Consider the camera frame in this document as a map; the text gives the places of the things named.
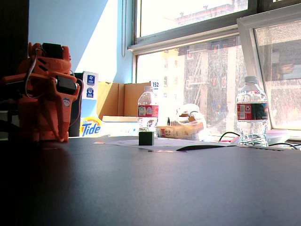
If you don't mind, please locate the orange gripper black servo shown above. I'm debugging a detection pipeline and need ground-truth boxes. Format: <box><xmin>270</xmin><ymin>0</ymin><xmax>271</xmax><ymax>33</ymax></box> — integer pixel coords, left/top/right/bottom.
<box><xmin>43</xmin><ymin>70</ymin><xmax>83</xmax><ymax>144</ymax></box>

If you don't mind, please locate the green cube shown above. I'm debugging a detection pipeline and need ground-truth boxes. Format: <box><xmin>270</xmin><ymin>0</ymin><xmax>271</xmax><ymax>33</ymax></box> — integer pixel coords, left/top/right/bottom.
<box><xmin>138</xmin><ymin>131</ymin><xmax>155</xmax><ymax>146</ymax></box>

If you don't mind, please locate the white numbered grid paper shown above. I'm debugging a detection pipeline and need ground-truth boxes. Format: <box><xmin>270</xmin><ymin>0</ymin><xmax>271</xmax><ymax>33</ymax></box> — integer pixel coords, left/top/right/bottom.
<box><xmin>104</xmin><ymin>137</ymin><xmax>236</xmax><ymax>152</ymax></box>

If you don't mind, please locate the Tide detergent cardboard box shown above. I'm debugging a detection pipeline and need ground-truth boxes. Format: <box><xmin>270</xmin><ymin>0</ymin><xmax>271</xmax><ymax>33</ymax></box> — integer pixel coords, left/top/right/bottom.
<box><xmin>79</xmin><ymin>71</ymin><xmax>163</xmax><ymax>138</ymax></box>

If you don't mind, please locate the clear water bottle green-red label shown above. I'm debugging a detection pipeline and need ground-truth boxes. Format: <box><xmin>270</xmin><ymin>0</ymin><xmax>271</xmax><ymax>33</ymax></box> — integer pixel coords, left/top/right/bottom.
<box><xmin>137</xmin><ymin>86</ymin><xmax>159</xmax><ymax>138</ymax></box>

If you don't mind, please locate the clear plastic bag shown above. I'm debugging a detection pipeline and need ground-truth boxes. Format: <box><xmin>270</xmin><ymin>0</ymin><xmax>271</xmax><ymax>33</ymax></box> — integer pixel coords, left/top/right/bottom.
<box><xmin>156</xmin><ymin>103</ymin><xmax>208</xmax><ymax>142</ymax></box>

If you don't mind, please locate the clear water bottle red-black label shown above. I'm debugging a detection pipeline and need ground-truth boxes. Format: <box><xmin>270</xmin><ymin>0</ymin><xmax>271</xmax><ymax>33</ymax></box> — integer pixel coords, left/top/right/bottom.
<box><xmin>236</xmin><ymin>75</ymin><xmax>269</xmax><ymax>147</ymax></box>

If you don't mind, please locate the pink pencil case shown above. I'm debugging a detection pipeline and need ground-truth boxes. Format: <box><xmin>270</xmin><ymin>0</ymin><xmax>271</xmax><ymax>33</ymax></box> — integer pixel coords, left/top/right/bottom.
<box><xmin>229</xmin><ymin>129</ymin><xmax>297</xmax><ymax>145</ymax></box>

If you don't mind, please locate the window blind cord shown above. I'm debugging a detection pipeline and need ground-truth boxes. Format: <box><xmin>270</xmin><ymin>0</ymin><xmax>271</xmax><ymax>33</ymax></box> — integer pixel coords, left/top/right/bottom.
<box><xmin>120</xmin><ymin>0</ymin><xmax>128</xmax><ymax>57</ymax></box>

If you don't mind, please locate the black adapter power cord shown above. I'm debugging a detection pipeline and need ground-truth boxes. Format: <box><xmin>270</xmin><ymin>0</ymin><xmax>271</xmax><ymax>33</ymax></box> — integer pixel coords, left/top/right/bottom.
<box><xmin>218</xmin><ymin>131</ymin><xmax>241</xmax><ymax>143</ymax></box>

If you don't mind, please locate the white window screen frame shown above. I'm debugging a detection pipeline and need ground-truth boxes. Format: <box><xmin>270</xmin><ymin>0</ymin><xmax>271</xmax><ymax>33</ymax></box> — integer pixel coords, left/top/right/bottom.
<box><xmin>236</xmin><ymin>3</ymin><xmax>301</xmax><ymax>132</ymax></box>

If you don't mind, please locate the black adapter output cable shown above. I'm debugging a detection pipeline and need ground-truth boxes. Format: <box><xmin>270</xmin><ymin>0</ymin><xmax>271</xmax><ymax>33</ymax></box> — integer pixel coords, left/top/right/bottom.
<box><xmin>268</xmin><ymin>142</ymin><xmax>300</xmax><ymax>151</ymax></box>

